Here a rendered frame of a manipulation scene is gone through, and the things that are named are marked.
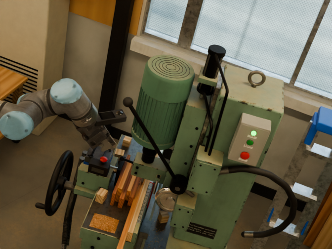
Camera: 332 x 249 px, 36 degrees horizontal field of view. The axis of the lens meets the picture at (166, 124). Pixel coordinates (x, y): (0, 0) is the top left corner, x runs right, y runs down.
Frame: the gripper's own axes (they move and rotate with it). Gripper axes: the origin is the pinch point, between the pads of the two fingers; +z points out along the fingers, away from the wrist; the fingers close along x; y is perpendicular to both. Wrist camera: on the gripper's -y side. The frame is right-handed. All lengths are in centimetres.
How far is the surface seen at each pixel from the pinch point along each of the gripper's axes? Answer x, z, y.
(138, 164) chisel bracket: 2.6, 14.5, -2.4
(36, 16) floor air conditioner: -147, 32, 0
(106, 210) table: 7.9, 20.3, 18.0
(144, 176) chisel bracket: 4.9, 20.2, -1.7
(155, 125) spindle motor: 8.5, -5.4, -15.9
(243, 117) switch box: 30, -10, -40
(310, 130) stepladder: 6, 64, -76
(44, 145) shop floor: -132, 110, 47
